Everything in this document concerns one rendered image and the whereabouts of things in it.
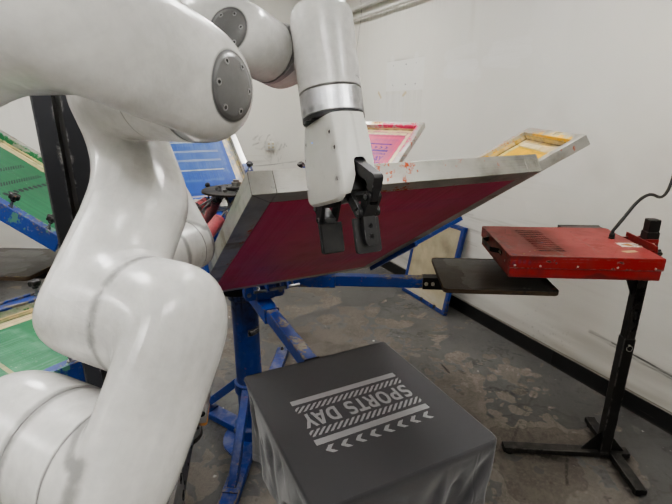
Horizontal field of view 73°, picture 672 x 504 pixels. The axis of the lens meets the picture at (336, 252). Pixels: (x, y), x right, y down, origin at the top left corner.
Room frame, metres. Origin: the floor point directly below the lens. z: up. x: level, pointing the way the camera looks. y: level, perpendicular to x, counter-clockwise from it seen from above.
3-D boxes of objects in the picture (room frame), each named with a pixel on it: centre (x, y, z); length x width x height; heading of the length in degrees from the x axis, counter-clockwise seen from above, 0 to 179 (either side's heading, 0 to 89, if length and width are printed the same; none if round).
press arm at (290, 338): (1.39, 0.16, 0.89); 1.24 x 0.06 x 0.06; 26
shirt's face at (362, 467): (0.95, -0.06, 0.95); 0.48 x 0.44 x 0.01; 26
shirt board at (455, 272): (1.90, -0.24, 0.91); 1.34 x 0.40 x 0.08; 86
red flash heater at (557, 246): (1.85, -0.99, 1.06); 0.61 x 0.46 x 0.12; 86
